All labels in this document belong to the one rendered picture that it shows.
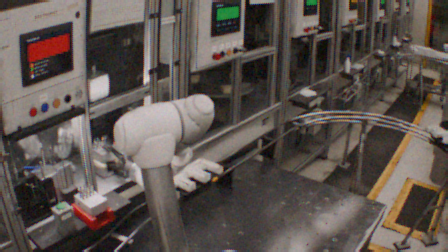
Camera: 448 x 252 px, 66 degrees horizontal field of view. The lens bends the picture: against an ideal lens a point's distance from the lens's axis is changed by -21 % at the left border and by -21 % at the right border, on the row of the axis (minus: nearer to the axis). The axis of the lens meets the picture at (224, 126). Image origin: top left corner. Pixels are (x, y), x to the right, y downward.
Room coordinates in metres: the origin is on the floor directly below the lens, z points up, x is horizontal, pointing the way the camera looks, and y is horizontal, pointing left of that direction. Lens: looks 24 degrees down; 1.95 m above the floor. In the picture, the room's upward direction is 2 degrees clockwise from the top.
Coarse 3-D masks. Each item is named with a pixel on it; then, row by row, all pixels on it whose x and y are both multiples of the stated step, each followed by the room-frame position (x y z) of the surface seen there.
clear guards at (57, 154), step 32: (96, 0) 1.56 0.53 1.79; (128, 0) 1.70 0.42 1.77; (160, 0) 1.86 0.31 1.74; (96, 32) 1.56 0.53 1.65; (128, 32) 1.71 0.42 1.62; (160, 32) 1.87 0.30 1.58; (96, 64) 1.56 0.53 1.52; (128, 64) 1.71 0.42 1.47; (160, 64) 1.87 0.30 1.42; (96, 96) 1.56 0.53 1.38; (128, 96) 1.71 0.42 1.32; (160, 96) 1.87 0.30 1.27; (64, 128) 1.40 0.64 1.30; (32, 160) 1.25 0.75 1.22; (64, 160) 1.38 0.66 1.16; (32, 192) 1.22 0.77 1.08; (64, 192) 1.36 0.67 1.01; (32, 224) 1.18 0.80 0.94
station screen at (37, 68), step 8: (56, 32) 1.36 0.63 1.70; (64, 32) 1.39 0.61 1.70; (32, 40) 1.27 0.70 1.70; (40, 40) 1.30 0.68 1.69; (48, 56) 1.33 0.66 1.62; (56, 56) 1.36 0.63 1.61; (64, 56) 1.39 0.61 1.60; (32, 64) 1.27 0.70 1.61; (40, 64) 1.30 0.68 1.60; (48, 64) 1.33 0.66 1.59; (56, 64) 1.36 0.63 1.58; (64, 64) 1.39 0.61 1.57; (32, 72) 1.26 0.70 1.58; (40, 72) 1.29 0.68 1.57; (48, 72) 1.33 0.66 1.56
